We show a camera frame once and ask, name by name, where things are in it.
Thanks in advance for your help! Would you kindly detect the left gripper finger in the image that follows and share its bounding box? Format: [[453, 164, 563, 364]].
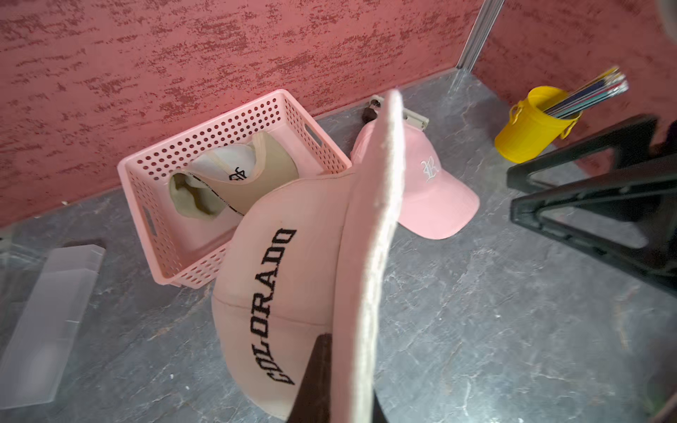
[[287, 333, 333, 423]]

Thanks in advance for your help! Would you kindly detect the beige cap in basket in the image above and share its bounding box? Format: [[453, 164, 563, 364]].
[[169, 132, 299, 220]]

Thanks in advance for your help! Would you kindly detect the cream baseball cap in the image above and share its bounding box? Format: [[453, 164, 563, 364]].
[[212, 90, 405, 422]]

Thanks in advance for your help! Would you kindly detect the clear plastic box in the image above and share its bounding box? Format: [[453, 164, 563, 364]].
[[1, 244, 106, 410]]

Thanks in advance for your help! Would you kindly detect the pink perforated plastic basket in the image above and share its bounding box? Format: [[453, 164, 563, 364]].
[[117, 89, 352, 289]]

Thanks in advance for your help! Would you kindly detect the right corner aluminium post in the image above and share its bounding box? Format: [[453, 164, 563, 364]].
[[457, 0, 504, 73]]

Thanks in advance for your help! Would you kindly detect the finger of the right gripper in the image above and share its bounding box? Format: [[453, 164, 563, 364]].
[[510, 155, 676, 295], [506, 114, 659, 193]]

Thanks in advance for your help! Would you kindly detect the yellow pencil cup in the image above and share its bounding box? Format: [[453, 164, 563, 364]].
[[495, 86, 582, 164]]

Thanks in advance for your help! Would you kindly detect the pink baseball cap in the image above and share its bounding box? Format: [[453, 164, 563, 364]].
[[350, 120, 481, 241]]

